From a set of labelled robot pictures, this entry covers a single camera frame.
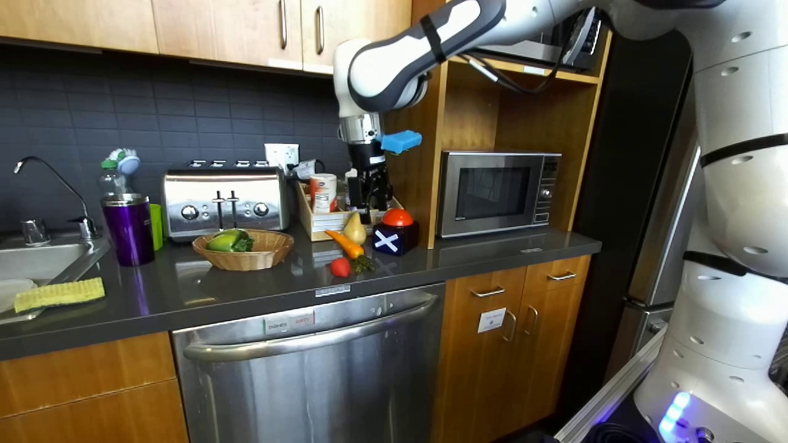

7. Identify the stainless steel dishwasher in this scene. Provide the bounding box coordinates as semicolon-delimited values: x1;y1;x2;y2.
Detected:
169;282;448;443

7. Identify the bottle with green blue cap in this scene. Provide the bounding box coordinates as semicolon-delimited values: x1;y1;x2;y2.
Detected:
98;148;143;201

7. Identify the small chrome sink knob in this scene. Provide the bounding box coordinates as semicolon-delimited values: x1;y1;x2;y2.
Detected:
20;217;48;247

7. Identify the orange carrot toy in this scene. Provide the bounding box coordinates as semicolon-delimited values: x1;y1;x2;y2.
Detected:
322;228;366;262

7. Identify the wooden lower cabinet door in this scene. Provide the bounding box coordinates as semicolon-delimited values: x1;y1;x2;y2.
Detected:
431;266;530;443
516;252;594;431

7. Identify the round wicker basket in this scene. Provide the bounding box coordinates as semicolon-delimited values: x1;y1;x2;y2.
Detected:
190;227;296;273

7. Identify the wooden upper cabinet door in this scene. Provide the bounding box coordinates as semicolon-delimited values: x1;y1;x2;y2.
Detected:
299;0;413;75
149;0;307;74
0;0;163;55

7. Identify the stainless steel fridge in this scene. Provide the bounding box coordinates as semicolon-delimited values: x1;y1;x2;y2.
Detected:
610;31;705;364

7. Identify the black pot with white cross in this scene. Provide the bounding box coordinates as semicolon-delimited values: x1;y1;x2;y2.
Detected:
368;206;421;257

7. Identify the small silver microwave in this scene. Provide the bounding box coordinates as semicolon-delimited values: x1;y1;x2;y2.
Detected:
435;148;564;241

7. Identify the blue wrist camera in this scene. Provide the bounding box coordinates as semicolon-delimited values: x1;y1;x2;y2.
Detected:
376;127;425;156

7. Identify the tall wooden shelf cabinet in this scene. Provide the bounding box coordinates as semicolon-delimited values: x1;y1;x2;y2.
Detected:
372;0;617;252

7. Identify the white label on cabinet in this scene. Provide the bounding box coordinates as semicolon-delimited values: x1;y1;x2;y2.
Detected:
476;304;509;334

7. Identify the silver toaster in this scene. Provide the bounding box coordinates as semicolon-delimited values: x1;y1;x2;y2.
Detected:
160;167;292;245

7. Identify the wide wooden lower cabinet front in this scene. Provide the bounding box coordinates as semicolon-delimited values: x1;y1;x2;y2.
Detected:
0;329;191;443

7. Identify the orange and white carton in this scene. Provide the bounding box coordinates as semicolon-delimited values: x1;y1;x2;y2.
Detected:
307;169;341;217

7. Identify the grey robot base cart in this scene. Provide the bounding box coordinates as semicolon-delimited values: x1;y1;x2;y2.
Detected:
553;326;724;443

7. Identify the steel sink basin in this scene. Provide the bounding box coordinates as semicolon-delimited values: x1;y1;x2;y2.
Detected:
0;233;112;329

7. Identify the yellow sponge cloth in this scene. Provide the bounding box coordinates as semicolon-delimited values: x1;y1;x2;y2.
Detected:
11;275;107;318

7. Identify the green cup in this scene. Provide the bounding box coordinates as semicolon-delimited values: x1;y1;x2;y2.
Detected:
147;201;166;252

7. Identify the yellow pear toy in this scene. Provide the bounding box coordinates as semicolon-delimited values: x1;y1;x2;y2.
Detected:
339;208;366;247

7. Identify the red strawberry toy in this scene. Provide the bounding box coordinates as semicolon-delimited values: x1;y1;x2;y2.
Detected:
327;255;356;282

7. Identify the purple tumbler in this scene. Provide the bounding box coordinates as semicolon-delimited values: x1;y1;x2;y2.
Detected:
101;193;158;267

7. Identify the green bell pepper toy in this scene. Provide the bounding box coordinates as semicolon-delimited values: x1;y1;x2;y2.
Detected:
205;228;255;252

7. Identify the wooden cabinet door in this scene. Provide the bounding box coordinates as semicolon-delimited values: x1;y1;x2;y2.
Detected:
149;0;307;74
299;0;413;75
516;252;594;431
431;266;530;443
0;0;163;55

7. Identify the cardboard caddy box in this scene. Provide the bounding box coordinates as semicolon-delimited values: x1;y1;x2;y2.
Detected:
292;190;403;245

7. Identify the large built-in microwave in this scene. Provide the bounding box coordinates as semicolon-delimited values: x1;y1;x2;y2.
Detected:
483;5;609;74

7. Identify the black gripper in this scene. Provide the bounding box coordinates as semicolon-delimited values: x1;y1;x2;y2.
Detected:
344;144;397;214

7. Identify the chrome sink faucet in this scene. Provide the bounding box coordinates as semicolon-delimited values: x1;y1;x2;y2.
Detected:
10;154;98;255

